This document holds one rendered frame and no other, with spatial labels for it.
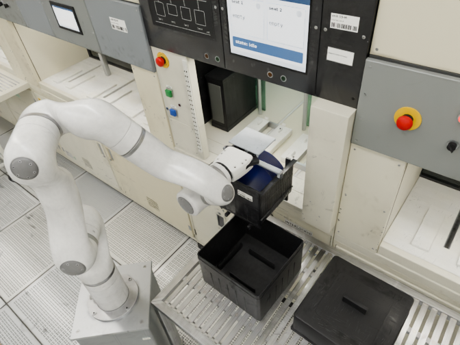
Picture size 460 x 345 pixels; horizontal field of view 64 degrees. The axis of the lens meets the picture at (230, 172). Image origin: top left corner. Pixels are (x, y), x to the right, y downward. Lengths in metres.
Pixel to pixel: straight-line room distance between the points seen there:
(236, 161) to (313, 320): 0.56
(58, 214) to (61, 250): 0.12
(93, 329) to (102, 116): 0.86
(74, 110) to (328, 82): 0.69
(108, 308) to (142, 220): 1.36
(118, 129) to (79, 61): 2.16
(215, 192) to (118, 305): 0.68
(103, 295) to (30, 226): 1.77
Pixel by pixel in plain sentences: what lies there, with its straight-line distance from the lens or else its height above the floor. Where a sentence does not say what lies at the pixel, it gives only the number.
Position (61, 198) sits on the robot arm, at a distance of 1.05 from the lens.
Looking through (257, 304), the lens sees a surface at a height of 0.88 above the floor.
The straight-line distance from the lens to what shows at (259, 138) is 1.20.
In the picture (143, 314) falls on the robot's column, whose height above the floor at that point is 0.76.
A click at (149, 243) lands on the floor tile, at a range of 2.60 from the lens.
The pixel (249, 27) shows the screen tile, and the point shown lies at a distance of 1.20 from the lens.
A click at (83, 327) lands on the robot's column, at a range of 1.52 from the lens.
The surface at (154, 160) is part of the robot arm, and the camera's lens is 0.94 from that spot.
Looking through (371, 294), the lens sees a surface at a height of 0.86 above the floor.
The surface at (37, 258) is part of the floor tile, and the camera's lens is 2.87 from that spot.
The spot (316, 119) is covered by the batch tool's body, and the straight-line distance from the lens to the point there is 1.14.
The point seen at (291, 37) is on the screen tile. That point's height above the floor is 1.57.
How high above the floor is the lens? 2.02
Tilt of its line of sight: 43 degrees down
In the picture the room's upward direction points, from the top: 6 degrees counter-clockwise
